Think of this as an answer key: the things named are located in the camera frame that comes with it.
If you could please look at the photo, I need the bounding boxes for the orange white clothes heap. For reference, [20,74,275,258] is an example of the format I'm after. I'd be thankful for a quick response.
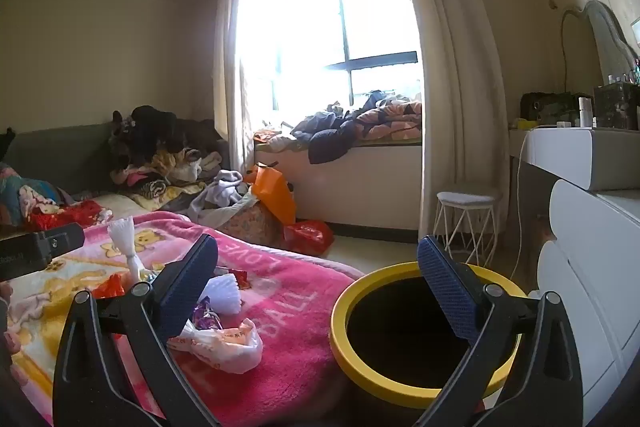
[254,127,301,152]

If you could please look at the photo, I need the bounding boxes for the orange shopping bag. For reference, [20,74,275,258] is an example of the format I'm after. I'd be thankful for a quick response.
[250,163,297,226]

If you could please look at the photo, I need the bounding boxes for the yellow-rimmed black trash bin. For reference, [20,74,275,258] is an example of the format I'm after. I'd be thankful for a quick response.
[330,261,528,410]

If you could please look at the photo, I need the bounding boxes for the cosmetics organizer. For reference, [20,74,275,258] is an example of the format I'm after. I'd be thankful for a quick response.
[592,82,640,131]

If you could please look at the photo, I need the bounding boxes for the orange patterned quilt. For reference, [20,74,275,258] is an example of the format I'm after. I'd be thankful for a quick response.
[352,99,423,142]

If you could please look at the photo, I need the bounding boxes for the narrow cream curtain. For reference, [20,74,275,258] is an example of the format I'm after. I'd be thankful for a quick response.
[212,0,251,172]

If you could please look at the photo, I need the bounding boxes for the white cable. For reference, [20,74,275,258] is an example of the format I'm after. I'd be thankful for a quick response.
[514,124,558,280]

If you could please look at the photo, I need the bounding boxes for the white wire stool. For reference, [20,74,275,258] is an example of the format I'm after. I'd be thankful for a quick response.
[434,191,501,267]

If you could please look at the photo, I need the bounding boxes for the grey clothes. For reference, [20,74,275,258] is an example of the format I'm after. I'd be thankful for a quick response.
[189,170,253,218]

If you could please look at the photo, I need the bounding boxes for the white window seat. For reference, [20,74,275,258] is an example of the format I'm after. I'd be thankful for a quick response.
[254,139,426,230]

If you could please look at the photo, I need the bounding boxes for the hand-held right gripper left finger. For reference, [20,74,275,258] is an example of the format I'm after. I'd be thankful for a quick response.
[52,233,221,427]

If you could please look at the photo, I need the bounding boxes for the white vanity table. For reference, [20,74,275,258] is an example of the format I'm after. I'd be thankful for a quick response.
[509,127,640,192]

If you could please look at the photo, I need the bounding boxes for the dark blue jacket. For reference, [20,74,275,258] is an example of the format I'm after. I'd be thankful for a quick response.
[291,107,371,165]

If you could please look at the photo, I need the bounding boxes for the white chest of drawers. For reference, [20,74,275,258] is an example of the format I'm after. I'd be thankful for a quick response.
[535,179,640,427]

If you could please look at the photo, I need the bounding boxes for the purple candy wrapper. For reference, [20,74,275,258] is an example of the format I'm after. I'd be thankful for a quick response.
[192,297,223,333]

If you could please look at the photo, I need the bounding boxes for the black bag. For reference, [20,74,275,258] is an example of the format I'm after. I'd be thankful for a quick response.
[520,92,596,128]

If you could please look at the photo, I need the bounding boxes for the pink bear printed blanket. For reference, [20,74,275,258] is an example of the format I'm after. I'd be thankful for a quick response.
[5,211,366,427]

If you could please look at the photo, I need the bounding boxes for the floral laundry basket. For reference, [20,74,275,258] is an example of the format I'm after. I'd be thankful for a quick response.
[220,202,283,248]

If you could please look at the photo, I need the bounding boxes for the cream bed mattress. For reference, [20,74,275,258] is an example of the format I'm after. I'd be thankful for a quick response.
[92,193,148,219]

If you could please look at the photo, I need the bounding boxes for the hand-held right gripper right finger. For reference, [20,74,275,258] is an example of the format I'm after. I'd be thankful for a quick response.
[416,234,585,427]

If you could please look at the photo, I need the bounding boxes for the red plastic bag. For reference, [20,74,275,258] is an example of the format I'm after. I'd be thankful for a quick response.
[283,219,335,257]

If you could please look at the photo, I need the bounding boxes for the green bed headboard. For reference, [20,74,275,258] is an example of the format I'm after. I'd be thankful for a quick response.
[7,122,121,195]

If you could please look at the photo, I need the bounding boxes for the red printed cloth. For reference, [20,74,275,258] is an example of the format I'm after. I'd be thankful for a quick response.
[25,200,113,230]

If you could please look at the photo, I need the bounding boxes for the orange-red wrapper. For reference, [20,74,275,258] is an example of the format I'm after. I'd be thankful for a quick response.
[92,273,126,300]

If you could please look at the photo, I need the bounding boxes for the colourful printed clothes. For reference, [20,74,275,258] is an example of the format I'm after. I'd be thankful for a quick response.
[0,162,76,228]

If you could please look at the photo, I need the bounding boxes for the wavy framed mirror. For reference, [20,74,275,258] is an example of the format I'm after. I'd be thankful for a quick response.
[560,0,640,88]

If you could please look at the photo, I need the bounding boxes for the white orange plastic bag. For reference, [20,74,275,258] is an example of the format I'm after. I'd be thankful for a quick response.
[166,318,264,375]

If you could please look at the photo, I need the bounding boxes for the short white foam fruit net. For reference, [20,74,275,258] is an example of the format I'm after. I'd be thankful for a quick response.
[197,273,244,313]

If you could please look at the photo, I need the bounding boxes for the black clothes heap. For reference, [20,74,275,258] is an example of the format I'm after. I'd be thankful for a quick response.
[112,105,223,168]

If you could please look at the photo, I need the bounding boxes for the wide cream curtain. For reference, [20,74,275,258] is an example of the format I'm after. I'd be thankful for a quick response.
[375,0,518,233]

